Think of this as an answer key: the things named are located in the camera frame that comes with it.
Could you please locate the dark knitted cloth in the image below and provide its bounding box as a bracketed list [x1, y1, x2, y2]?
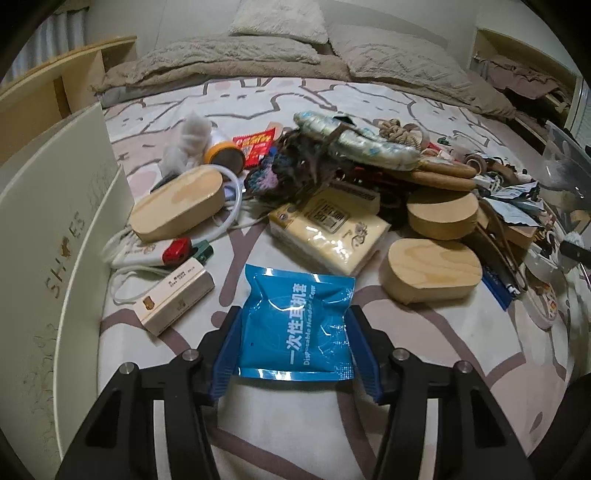
[245, 134, 333, 204]

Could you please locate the plain wooden coaster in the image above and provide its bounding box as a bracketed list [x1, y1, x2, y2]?
[402, 173, 477, 192]

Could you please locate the white fluffy cotton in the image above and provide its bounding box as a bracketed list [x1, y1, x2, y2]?
[159, 115, 213, 176]

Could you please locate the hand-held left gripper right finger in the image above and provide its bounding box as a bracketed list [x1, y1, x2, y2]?
[348, 305, 536, 480]

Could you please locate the wooden wall cubby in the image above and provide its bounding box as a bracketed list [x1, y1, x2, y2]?
[471, 28, 585, 153]

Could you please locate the beige duvet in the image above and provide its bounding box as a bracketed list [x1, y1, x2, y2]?
[92, 55, 518, 121]

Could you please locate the yellow tissue pack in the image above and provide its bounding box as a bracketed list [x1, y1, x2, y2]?
[268, 189, 391, 278]

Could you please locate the blue foil packet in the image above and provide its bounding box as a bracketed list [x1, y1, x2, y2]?
[238, 263, 357, 381]

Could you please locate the grey quilted pillow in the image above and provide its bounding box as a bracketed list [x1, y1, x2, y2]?
[139, 37, 321, 70]
[325, 23, 474, 88]

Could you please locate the orange capped bottle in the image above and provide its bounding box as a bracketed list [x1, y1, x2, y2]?
[203, 129, 246, 174]

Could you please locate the white cardboard shoe box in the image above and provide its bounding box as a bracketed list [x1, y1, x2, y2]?
[0, 102, 134, 462]

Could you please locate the small cream box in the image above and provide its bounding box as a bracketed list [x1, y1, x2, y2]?
[136, 257, 215, 337]

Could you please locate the flat blue box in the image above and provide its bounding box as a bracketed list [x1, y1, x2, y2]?
[480, 268, 515, 310]

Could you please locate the rope knot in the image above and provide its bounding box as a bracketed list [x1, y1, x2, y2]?
[379, 117, 419, 148]

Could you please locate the pale blue curtain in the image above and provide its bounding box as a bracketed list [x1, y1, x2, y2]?
[28, 11, 88, 51]

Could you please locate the pile of clothes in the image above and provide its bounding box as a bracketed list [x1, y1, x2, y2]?
[478, 55, 575, 112]

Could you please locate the round wooden block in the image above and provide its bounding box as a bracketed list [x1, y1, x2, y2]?
[406, 187, 481, 241]

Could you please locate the panda wooden coaster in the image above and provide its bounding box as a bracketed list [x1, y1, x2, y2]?
[418, 159, 477, 179]

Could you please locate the red snack packet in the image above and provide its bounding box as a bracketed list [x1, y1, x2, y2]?
[231, 131, 275, 167]

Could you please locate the clear plastic container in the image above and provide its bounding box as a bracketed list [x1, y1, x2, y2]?
[538, 122, 591, 232]

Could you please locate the grey fluffy pillow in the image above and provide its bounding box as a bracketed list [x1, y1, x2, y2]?
[228, 0, 329, 44]

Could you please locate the oval wooden block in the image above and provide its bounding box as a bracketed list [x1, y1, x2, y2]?
[379, 237, 483, 305]
[129, 166, 227, 243]

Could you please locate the floral fabric pouch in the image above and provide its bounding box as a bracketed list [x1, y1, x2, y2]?
[293, 111, 421, 171]

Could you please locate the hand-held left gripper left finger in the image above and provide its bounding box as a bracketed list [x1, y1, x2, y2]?
[55, 307, 243, 480]

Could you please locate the wooden shelf unit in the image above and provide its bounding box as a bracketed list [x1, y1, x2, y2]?
[0, 37, 139, 139]

